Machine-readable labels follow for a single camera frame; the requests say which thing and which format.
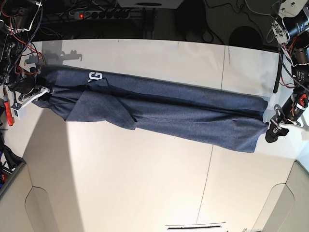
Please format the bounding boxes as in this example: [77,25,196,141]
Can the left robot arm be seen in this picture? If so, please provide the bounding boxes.
[271,0,309,127]

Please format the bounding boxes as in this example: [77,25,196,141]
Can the blue t-shirt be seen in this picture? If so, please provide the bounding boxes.
[32,65,269,154]

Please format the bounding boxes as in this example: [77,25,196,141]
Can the black braided cable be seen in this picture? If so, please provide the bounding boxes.
[4,0,45,78]
[277,43,309,92]

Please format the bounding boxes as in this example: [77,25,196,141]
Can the black power strip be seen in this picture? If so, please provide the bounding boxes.
[67,9,155,21]

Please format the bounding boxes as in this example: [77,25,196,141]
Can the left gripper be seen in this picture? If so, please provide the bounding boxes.
[265,96,308,143]

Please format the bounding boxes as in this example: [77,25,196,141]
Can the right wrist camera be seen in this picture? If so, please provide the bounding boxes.
[11,106,27,120]

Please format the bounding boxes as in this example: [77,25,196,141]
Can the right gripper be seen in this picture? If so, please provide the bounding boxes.
[8,77,51,108]

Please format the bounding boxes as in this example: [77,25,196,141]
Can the grey storage bin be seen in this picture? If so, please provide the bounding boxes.
[0,139,27,201]

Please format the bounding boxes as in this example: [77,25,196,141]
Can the black braided left cable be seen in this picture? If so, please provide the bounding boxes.
[4,0,45,78]

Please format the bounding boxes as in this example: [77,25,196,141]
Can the black braided right cable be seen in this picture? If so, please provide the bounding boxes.
[277,43,309,92]

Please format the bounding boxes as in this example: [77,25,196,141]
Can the red handled cutters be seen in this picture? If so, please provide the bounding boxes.
[2,85,14,126]

